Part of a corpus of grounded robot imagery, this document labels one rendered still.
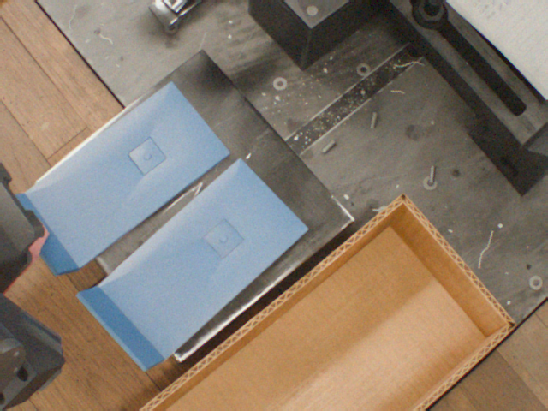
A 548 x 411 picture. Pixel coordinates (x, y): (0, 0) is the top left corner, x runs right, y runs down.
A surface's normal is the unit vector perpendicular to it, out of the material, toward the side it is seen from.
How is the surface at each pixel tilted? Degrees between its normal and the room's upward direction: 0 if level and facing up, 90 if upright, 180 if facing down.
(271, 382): 0
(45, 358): 61
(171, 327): 0
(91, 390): 0
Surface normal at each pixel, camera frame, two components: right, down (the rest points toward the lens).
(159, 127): 0.05, -0.25
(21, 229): -0.33, 0.08
